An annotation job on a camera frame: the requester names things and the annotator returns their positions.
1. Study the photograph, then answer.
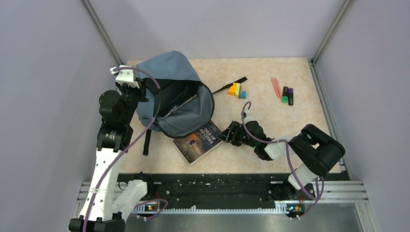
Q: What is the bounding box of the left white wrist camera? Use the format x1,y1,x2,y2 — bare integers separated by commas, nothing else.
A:
109,65,141,89

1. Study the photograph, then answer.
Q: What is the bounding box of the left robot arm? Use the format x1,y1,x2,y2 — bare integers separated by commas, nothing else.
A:
69,82,155,232

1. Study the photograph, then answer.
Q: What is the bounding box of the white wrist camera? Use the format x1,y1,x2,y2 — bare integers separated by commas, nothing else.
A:
242,110,256,125
109,65,141,89

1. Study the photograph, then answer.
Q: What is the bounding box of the dark Tale of Two Cities book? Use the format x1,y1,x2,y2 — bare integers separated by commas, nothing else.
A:
173,121,221,165

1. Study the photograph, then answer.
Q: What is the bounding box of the purple cable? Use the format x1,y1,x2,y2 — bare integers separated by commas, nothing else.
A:
81,66,169,232
241,101,325,220

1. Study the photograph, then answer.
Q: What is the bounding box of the green highlighter marker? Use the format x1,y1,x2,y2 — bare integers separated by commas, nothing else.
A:
282,86,289,103

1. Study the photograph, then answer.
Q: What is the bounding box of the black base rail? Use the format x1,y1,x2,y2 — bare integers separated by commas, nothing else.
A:
118,173,309,210

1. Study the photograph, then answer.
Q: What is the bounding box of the blue cover Crusoe book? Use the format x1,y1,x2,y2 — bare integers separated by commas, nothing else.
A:
163,94,197,117

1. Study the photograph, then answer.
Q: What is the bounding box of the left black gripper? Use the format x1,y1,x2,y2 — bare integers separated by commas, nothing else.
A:
115,76,149,124

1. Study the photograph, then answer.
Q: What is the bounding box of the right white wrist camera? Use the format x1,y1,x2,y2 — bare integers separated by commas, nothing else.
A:
242,110,256,125

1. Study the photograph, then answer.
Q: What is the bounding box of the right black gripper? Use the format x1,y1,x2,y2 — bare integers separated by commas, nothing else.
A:
217,120,257,148

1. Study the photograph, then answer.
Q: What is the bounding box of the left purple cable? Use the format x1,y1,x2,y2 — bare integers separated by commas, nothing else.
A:
81,66,169,232

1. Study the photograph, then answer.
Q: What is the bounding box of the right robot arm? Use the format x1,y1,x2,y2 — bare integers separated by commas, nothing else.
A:
217,120,346,199

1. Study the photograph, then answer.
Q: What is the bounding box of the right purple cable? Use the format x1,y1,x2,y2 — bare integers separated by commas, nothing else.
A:
241,101,325,220

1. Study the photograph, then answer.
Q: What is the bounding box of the coloured sticky note stack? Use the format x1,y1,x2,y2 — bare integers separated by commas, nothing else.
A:
228,83,247,99

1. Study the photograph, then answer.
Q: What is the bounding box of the purple highlighter marker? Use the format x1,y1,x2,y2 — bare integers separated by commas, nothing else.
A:
288,88,294,106

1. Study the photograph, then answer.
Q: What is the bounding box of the blue student backpack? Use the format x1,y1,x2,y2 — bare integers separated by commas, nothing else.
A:
135,50,248,157

